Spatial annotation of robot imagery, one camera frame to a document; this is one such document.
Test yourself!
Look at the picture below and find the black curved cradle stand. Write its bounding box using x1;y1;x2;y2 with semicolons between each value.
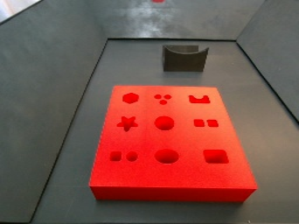
163;45;209;72

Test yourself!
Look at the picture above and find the red shape-sorter block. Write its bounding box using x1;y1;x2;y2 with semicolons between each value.
88;86;257;202

